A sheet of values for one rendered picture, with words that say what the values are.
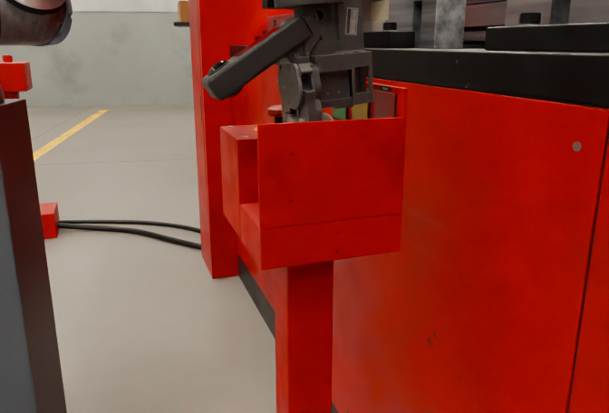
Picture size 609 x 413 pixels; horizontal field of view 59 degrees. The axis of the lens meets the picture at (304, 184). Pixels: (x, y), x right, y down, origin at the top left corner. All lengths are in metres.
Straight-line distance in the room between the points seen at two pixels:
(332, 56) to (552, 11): 0.33
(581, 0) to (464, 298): 0.39
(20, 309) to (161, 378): 0.55
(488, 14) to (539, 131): 0.72
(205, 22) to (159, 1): 6.27
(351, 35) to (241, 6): 1.42
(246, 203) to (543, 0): 0.46
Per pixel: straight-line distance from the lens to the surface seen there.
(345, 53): 0.55
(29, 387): 1.26
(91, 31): 8.32
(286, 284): 0.66
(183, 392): 1.54
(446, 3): 1.00
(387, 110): 0.60
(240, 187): 0.62
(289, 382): 0.72
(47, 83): 8.49
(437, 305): 0.81
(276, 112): 0.66
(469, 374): 0.78
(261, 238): 0.55
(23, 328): 1.20
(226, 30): 1.97
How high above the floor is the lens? 0.89
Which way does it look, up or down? 15 degrees down
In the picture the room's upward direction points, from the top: straight up
